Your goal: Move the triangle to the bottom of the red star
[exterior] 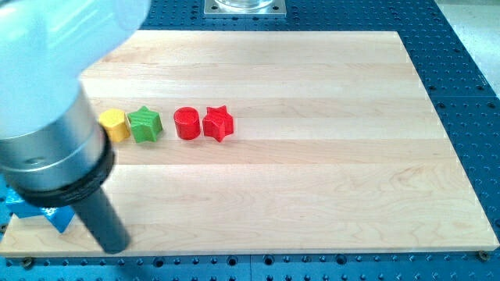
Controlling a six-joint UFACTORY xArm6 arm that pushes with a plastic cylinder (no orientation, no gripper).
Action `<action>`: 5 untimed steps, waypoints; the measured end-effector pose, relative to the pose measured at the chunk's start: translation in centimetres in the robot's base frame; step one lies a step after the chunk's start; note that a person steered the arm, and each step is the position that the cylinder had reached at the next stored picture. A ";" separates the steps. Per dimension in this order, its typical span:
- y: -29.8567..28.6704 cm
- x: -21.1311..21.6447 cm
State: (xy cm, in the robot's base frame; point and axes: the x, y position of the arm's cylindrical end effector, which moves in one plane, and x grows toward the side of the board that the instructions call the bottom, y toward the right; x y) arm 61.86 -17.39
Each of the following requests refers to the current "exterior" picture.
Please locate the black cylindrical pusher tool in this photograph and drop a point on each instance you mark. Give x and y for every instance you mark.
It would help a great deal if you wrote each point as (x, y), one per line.
(76, 181)

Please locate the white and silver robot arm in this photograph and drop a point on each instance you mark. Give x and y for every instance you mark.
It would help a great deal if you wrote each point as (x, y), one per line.
(54, 153)

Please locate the blue triangle block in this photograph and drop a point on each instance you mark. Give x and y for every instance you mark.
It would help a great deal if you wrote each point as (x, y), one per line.
(60, 218)

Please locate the green star block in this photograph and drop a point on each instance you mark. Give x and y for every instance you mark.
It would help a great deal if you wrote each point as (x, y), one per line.
(145, 124)

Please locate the red star block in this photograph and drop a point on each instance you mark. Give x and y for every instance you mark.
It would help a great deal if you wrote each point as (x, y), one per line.
(217, 123)

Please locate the yellow hexagon block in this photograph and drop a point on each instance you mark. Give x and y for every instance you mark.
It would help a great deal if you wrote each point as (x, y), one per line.
(115, 124)

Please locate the red cylinder block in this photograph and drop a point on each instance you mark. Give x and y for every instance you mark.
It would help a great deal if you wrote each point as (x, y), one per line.
(187, 123)

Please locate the light wooden board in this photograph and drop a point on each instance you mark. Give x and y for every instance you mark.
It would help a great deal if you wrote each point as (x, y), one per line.
(336, 147)

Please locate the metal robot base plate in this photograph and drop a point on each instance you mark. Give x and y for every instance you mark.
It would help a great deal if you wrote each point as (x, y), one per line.
(244, 8)

